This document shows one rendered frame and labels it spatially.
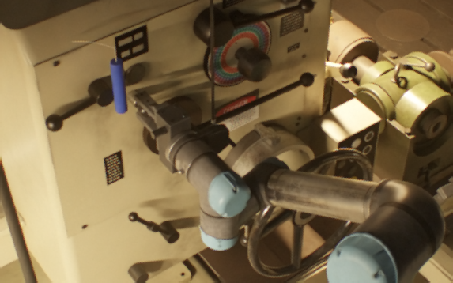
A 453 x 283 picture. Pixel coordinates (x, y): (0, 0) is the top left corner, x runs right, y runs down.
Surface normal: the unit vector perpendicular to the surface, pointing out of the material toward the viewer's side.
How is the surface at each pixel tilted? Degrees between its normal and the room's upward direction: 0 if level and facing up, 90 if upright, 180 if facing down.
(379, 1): 0
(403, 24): 0
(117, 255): 90
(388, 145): 90
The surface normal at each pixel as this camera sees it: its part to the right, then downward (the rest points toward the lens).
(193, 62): 0.58, 0.56
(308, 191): -0.72, -0.24
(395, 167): -0.81, 0.40
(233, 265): 0.00, -0.73
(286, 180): -0.59, -0.57
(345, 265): -0.68, 0.41
